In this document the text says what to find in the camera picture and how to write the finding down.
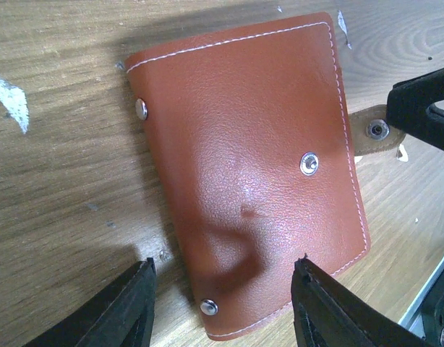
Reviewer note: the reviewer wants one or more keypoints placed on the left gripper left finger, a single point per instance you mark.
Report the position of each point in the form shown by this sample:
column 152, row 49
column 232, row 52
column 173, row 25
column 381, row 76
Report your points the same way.
column 121, row 314

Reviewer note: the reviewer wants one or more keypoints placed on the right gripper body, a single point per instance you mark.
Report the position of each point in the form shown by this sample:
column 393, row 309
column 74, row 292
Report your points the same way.
column 432, row 311

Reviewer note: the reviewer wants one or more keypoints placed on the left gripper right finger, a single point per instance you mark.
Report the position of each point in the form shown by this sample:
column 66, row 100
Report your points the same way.
column 328, row 314

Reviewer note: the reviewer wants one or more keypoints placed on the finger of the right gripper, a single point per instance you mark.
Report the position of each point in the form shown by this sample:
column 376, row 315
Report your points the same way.
column 411, row 108

